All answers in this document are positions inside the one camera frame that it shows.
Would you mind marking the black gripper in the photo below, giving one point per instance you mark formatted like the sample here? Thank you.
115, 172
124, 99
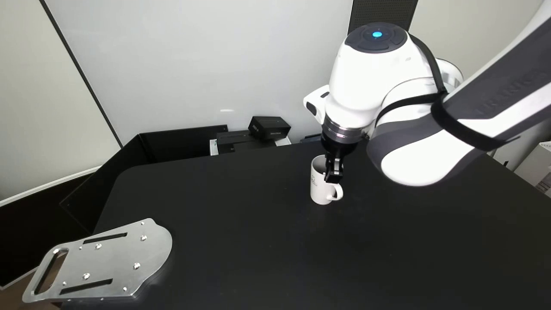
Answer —
337, 143

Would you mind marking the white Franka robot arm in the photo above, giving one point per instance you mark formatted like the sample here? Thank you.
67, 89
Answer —
401, 103

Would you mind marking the white ceramic mug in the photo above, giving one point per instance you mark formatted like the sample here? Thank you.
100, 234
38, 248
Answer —
320, 186

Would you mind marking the small black box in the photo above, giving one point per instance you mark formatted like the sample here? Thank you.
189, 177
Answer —
268, 127

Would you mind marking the black vertical pillar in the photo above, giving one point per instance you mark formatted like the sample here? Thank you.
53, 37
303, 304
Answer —
382, 12

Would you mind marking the large whiteboard panel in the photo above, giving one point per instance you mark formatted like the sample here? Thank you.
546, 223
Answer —
199, 62

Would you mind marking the silver metal mounting plate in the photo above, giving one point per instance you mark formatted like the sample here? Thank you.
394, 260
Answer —
100, 260

